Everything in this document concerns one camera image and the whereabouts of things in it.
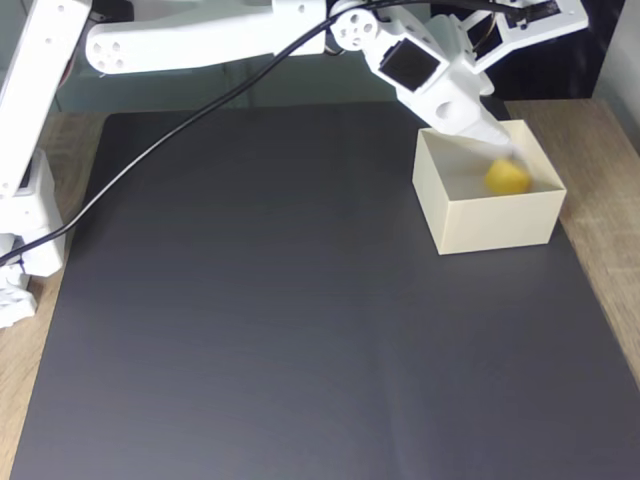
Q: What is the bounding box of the dark grey table mat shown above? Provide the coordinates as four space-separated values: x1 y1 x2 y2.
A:
8 101 640 480

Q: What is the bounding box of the black camera cable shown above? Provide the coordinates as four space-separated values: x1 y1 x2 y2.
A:
0 0 531 267

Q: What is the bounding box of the red black servo wire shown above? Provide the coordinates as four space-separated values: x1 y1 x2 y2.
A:
474 13 502 54

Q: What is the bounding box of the white open box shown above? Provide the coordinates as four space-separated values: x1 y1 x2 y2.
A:
411 119 568 257

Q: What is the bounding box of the yellow cube block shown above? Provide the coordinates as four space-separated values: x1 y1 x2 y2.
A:
483 158 532 197

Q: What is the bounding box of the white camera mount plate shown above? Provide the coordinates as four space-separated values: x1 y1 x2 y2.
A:
459 0 590 71

